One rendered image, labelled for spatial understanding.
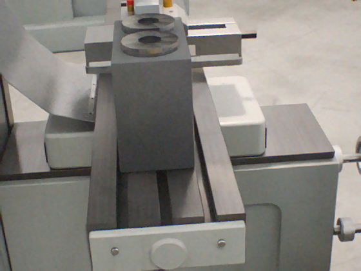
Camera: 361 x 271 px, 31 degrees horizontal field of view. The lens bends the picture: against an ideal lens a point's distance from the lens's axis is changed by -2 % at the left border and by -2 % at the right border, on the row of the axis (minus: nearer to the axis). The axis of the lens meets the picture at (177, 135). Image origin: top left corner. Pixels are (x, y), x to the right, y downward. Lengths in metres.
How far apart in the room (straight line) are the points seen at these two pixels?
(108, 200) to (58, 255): 0.64
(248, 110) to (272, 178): 0.16
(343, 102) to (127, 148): 2.67
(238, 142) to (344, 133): 1.85
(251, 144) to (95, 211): 0.60
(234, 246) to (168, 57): 0.29
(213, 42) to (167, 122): 0.47
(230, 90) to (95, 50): 0.37
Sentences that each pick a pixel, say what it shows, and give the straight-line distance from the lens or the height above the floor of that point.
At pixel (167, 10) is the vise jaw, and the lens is 1.51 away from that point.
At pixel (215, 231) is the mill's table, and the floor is 0.92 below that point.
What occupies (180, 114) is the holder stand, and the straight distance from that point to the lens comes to 1.02.
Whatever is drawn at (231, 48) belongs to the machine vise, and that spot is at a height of 0.98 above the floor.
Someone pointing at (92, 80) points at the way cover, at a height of 0.87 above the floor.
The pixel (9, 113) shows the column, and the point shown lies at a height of 0.78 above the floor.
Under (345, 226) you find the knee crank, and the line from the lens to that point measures 1.65.
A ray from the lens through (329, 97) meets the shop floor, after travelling 3.68.
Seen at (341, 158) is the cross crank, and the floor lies 0.66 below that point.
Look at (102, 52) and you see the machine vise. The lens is 1.47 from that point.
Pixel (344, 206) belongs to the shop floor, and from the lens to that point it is 2.73.
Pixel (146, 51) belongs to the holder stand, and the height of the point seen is 1.14.
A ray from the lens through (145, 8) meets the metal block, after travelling 1.47.
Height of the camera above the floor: 1.47
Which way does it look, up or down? 27 degrees down
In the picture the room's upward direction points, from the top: 3 degrees counter-clockwise
